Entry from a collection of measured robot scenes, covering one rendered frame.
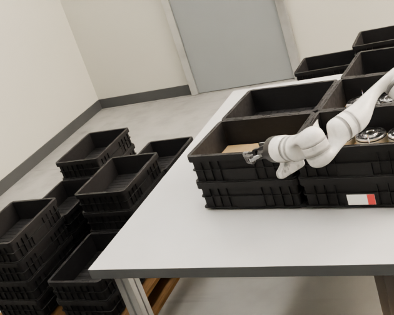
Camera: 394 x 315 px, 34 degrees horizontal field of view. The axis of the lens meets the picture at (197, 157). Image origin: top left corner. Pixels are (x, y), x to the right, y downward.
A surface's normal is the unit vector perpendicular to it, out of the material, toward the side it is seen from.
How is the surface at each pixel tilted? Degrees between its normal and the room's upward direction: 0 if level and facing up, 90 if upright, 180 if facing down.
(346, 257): 0
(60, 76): 90
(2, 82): 90
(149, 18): 90
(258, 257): 0
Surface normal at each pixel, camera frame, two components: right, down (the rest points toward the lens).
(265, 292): -0.29, -0.87
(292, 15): -0.36, 0.47
